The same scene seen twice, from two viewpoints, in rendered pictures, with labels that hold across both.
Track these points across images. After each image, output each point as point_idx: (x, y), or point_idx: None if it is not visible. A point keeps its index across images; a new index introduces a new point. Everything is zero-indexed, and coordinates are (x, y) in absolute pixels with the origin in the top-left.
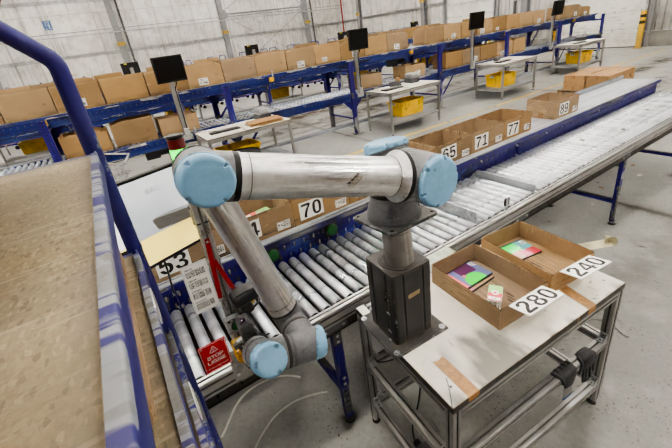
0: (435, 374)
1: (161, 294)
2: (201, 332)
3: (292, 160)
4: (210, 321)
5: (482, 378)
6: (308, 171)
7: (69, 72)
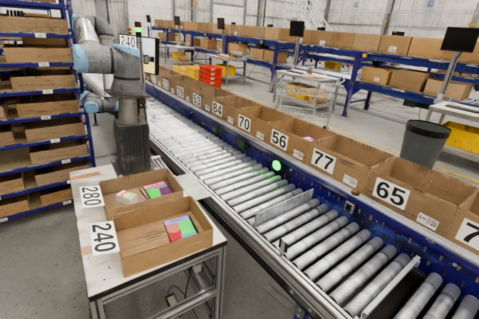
0: (91, 170)
1: (187, 107)
2: (167, 124)
3: (80, 25)
4: (174, 124)
5: (75, 183)
6: (77, 30)
7: None
